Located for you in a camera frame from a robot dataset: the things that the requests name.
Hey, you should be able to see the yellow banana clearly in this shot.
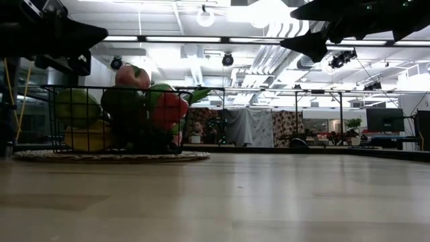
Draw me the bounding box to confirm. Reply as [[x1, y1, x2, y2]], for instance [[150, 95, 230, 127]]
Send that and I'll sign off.
[[64, 120, 114, 153]]

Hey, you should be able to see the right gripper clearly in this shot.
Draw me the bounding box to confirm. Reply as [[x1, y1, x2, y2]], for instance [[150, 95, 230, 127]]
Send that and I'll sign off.
[[279, 0, 397, 64]]

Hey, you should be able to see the dark green avocado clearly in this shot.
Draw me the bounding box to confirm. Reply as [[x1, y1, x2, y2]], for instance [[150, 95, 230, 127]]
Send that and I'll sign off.
[[100, 85, 147, 127]]

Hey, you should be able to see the black wire basket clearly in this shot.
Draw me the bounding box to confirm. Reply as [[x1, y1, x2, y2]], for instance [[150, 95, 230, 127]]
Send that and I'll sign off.
[[42, 84, 195, 155]]

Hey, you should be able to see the floral patterned cloth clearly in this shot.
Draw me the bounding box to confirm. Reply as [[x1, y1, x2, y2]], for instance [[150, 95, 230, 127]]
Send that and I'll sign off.
[[271, 110, 304, 148]]

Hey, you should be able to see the yellow extension cable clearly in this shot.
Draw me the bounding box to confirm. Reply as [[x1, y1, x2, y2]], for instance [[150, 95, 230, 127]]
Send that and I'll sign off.
[[3, 58, 33, 142]]

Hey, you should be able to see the red mandala patterned cloth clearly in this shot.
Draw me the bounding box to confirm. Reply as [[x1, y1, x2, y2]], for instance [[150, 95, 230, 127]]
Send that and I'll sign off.
[[187, 107, 220, 145]]

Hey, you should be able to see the round woven placemat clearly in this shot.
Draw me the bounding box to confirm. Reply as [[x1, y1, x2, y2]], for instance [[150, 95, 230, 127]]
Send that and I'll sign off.
[[13, 149, 211, 165]]

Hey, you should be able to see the black pipe rack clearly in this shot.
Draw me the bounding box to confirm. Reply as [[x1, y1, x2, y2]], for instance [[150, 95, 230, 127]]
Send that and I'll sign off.
[[174, 86, 344, 146]]

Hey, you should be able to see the red bell pepper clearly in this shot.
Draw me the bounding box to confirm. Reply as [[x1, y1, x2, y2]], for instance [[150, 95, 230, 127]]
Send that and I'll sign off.
[[153, 92, 190, 133]]

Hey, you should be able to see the long ceiling light bar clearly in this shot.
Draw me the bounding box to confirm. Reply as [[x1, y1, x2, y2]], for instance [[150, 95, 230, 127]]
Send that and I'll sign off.
[[102, 34, 430, 47]]

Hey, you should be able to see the white ring lamp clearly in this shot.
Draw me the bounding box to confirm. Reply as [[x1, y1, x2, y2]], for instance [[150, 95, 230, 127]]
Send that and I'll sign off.
[[196, 7, 216, 28]]

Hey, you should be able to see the potted green plant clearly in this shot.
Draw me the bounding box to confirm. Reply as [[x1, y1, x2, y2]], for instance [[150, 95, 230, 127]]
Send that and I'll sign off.
[[345, 117, 363, 147]]

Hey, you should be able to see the person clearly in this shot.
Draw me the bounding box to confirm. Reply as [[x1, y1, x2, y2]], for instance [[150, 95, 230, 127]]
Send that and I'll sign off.
[[191, 120, 207, 136]]

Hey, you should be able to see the black grape bunch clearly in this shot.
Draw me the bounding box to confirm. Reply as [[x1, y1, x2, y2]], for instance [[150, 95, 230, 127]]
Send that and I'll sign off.
[[112, 126, 176, 154]]

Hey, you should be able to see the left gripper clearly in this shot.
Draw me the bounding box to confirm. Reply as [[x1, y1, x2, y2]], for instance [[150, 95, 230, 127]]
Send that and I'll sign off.
[[0, 0, 109, 77]]

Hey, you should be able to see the grey hanging cloth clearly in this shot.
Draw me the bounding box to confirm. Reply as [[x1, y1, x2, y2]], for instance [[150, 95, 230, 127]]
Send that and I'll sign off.
[[220, 108, 273, 148]]

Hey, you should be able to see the black computer monitor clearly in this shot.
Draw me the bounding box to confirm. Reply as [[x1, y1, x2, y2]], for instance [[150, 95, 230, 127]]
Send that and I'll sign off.
[[365, 108, 405, 132]]

